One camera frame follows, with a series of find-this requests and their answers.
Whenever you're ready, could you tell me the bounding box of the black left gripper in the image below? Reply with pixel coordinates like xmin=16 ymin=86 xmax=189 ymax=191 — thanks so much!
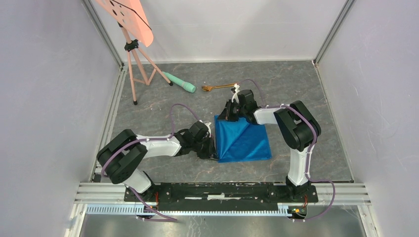
xmin=192 ymin=135 xmax=219 ymax=160

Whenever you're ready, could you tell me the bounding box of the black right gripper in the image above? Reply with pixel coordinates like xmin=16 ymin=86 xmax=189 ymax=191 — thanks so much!
xmin=217 ymin=99 xmax=247 ymax=122

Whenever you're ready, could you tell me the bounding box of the blue cloth napkin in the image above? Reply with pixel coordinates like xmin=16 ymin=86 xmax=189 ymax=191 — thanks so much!
xmin=214 ymin=115 xmax=272 ymax=163

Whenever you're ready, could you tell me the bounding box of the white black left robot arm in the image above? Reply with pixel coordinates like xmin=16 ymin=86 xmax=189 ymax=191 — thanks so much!
xmin=96 ymin=121 xmax=219 ymax=201

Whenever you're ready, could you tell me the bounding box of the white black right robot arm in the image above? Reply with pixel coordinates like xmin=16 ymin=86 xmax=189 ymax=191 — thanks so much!
xmin=214 ymin=89 xmax=321 ymax=201

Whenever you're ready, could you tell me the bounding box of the gold spoon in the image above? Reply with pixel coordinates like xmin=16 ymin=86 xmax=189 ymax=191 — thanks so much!
xmin=201 ymin=83 xmax=234 ymax=92

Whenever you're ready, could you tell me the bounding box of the mint green flashlight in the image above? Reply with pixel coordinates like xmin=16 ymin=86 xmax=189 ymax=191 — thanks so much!
xmin=163 ymin=72 xmax=196 ymax=93

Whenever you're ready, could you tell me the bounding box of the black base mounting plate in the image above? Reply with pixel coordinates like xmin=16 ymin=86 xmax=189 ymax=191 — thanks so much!
xmin=141 ymin=182 xmax=319 ymax=211

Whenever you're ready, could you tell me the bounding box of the pink music stand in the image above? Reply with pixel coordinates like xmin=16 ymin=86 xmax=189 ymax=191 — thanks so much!
xmin=97 ymin=0 xmax=173 ymax=105

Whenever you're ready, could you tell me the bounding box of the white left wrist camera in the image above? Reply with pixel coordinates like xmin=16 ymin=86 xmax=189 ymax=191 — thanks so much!
xmin=200 ymin=120 xmax=211 ymax=136

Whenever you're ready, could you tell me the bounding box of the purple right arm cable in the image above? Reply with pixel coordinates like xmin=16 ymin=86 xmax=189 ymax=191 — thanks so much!
xmin=239 ymin=78 xmax=336 ymax=222

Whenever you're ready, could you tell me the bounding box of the white cable duct strip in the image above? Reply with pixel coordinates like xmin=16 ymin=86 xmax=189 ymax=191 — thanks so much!
xmin=86 ymin=204 xmax=292 ymax=217

